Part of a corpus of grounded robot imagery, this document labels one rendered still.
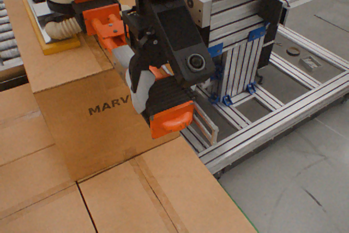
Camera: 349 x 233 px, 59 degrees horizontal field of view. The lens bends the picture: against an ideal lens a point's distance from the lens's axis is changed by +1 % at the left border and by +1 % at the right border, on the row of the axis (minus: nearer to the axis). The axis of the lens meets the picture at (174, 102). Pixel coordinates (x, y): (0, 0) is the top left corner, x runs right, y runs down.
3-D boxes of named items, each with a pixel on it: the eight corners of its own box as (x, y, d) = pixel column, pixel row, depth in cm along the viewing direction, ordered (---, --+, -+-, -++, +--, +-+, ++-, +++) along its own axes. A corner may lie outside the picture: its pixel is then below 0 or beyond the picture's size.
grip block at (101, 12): (75, 21, 76) (69, -2, 71) (113, 11, 79) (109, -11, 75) (85, 37, 70) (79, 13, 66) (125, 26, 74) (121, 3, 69)
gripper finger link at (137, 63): (148, 87, 48) (166, 37, 43) (152, 94, 47) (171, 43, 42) (120, 87, 45) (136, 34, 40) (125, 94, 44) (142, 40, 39)
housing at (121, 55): (112, 67, 62) (108, 49, 59) (142, 58, 64) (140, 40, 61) (125, 88, 58) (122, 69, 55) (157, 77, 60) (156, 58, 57)
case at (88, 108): (36, 78, 137) (0, -9, 109) (120, 53, 151) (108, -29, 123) (72, 183, 99) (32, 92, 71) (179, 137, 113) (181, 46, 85)
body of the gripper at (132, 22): (167, 33, 50) (166, -43, 42) (193, 61, 45) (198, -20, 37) (124, 46, 48) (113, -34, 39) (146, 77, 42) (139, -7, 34)
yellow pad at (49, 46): (23, 3, 103) (17, -12, 100) (53, -3, 106) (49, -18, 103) (44, 57, 82) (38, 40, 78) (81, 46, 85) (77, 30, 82)
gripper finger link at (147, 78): (128, 95, 53) (144, 48, 48) (143, 118, 49) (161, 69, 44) (112, 96, 51) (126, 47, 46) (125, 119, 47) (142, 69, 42)
